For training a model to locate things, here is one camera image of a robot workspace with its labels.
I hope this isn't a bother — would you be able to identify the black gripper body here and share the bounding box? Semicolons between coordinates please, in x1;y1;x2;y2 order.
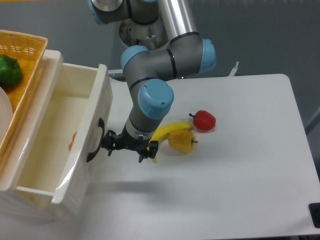
116;131;149;153

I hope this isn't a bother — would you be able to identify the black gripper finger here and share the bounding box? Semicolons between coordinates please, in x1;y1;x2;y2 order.
137;140;159;163
101;130;122;156

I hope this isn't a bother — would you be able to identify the white top drawer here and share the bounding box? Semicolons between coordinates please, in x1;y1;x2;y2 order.
14;63;113;219

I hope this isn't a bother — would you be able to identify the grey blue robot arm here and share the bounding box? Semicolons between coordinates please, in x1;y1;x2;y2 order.
88;0;217;160

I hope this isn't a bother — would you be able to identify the white drawer cabinet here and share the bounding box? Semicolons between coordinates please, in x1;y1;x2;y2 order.
0;50;65;215

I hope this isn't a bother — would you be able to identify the yellow plastic banana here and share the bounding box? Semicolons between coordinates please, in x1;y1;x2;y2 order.
147;121;195;164

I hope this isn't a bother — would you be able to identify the yellow toy bell pepper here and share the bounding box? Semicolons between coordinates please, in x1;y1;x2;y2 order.
167;129;198;154

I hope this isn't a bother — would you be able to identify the orange toy bell pepper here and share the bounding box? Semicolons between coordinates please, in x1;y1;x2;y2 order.
68;132;77;151

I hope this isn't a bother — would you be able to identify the red toy bell pepper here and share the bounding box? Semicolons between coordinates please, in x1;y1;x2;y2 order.
189;110;217;132

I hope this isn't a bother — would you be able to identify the white plate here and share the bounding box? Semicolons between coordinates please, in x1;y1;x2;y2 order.
0;88;13;142

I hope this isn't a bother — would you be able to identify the green toy bell pepper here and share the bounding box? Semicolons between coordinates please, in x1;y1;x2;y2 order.
0;54;23;89

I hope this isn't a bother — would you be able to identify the yellow woven basket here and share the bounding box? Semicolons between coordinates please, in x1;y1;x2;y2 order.
0;29;48;157

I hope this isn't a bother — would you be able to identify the black object at table edge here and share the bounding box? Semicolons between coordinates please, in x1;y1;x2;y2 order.
308;202;320;229

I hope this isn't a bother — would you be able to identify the black top drawer handle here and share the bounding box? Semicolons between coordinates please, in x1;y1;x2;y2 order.
86;117;105;163

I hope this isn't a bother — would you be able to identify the white table clamp bracket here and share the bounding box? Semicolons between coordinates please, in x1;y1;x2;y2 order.
227;61;240;77

